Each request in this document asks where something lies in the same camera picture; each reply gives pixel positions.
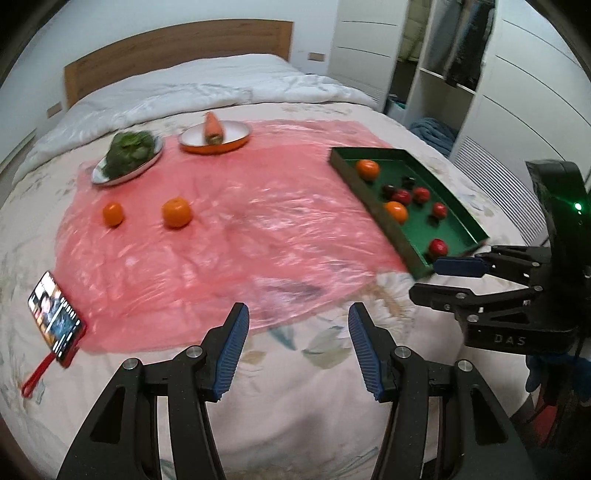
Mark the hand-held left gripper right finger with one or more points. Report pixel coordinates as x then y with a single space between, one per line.
367 350

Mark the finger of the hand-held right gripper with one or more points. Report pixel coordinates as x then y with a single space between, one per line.
461 266
438 297

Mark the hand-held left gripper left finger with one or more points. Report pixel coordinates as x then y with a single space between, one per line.
231 350

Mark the red apple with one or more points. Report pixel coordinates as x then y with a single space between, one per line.
420 194
437 248
402 197
439 210

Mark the green tray box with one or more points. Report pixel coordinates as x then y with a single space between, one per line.
415 230

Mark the small orange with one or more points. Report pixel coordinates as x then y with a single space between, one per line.
396 212
112 214
368 169

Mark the dark plum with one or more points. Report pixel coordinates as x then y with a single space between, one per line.
407 179
390 189

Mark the large orange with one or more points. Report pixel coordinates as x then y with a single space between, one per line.
176 213

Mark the person's right forearm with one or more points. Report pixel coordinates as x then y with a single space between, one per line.
549 410

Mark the person's right hand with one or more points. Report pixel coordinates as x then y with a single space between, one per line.
538 371

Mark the blue towel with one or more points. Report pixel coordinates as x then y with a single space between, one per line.
434 134

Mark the pink plastic sheet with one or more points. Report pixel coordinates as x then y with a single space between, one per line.
277 207

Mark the small white bin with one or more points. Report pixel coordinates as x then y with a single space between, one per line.
397 108

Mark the smartphone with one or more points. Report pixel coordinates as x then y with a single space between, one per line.
55 318

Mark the red phone stand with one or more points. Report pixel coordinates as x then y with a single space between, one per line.
37 376

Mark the white oval plate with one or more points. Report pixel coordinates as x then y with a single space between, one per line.
156 154

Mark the dark hanging clothes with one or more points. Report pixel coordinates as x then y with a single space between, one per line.
466 55

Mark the orange round plate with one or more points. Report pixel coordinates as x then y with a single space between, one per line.
235 134

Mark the carrot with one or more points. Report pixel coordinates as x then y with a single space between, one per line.
213 129

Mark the green leafy vegetable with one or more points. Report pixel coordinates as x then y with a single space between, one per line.
127 150

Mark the light green jacket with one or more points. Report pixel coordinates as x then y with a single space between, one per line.
408 46

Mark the white wardrobe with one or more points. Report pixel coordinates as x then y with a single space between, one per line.
364 46

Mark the white duvet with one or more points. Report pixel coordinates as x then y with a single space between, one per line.
207 87

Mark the wooden headboard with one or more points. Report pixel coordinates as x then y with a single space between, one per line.
184 50

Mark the beige wall switch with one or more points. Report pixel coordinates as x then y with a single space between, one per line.
54 109
316 56

